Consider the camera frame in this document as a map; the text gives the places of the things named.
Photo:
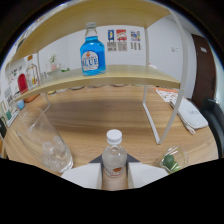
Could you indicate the glass cup with limes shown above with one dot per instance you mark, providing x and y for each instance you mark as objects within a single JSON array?
[{"x": 171, "y": 161}]

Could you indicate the clear glass with ice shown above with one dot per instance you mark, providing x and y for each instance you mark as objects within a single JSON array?
[{"x": 50, "y": 150}]

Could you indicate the white and blue cup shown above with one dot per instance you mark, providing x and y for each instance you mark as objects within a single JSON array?
[{"x": 20, "y": 104}]

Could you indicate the clear bottle with orange cap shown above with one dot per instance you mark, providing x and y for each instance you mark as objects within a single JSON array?
[{"x": 32, "y": 75}]

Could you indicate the multicolour poster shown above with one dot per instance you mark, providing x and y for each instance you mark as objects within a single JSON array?
[{"x": 135, "y": 40}]

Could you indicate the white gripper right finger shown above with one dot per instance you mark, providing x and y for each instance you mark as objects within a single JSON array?
[{"x": 146, "y": 173}]

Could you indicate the white tray with items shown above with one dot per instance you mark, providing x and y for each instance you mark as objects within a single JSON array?
[{"x": 10, "y": 113}]

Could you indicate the orange printed paper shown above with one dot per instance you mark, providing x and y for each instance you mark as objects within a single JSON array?
[{"x": 166, "y": 94}]

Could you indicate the two-tier wooden shelf rack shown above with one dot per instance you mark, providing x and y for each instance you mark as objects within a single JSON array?
[{"x": 100, "y": 78}]

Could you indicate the red and white poster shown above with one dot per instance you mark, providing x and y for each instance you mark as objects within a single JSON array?
[{"x": 121, "y": 40}]

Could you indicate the black chair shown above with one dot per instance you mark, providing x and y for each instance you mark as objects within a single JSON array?
[{"x": 215, "y": 123}]

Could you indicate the white cloth bag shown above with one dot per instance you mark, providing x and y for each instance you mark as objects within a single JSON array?
[{"x": 189, "y": 115}]

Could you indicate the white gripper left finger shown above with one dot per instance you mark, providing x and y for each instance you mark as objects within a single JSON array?
[{"x": 83, "y": 175}]

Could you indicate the blue liquid bottle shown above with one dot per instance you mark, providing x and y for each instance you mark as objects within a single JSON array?
[{"x": 92, "y": 55}]

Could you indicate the clear bottle with white cap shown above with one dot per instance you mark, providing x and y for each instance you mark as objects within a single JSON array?
[{"x": 114, "y": 160}]

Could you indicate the brown door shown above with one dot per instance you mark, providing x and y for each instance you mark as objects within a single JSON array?
[{"x": 202, "y": 70}]

